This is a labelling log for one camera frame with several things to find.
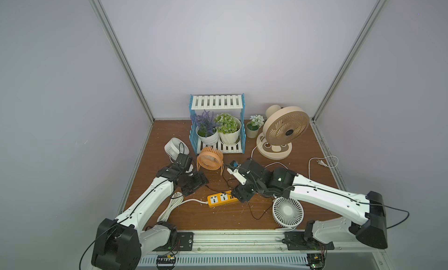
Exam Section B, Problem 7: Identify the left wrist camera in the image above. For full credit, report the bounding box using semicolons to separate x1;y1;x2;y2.
175;153;193;173

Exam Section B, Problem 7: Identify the large beige desk fan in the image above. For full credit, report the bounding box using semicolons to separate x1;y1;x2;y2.
257;105;310;160

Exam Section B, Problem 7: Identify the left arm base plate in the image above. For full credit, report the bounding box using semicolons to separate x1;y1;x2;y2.
154;231;194;252

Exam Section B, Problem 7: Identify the yellow power strip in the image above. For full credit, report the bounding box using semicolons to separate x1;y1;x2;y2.
207;190;239;208

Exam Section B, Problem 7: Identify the aluminium front rail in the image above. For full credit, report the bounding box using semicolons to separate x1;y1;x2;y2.
137;230;393;270

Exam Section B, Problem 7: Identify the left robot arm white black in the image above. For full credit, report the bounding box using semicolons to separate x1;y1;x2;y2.
90;165;209;270

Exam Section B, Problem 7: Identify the lavender plant white pot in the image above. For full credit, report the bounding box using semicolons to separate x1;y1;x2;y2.
191;110;219;146

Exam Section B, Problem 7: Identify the orange small desk fan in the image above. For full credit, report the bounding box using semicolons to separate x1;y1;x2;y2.
196;146;224;175

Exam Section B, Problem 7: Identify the white small fan left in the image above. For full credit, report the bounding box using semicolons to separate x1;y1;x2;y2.
164;138;190;161

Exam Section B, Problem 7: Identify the white round fan front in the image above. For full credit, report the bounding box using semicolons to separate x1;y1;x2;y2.
272;197;305;229

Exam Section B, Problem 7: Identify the white beige fan cable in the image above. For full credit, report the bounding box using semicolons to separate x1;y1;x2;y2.
250;145;340;180

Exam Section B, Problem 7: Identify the black usb cable orange fan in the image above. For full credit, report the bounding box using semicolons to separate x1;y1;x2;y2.
200;164;239;193

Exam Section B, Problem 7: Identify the blue white plant shelf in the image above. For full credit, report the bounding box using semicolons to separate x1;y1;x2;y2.
189;94;246;154

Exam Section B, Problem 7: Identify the black usb cable white fan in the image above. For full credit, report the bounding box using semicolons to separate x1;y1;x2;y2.
247;196;274;221

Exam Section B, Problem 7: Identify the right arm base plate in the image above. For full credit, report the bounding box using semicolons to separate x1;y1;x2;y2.
282;231;335;251

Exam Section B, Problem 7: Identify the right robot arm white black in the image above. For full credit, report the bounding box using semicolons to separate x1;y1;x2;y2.
227;159;390;250

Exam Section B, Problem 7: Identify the small white flower pot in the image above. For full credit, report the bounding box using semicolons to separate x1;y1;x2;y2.
246;114;265;139

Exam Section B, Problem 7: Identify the green plant white pot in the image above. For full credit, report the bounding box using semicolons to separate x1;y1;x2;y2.
215;113;242;145

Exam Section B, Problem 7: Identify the white power strip cord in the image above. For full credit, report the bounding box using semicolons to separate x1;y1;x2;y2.
156;191;210;223

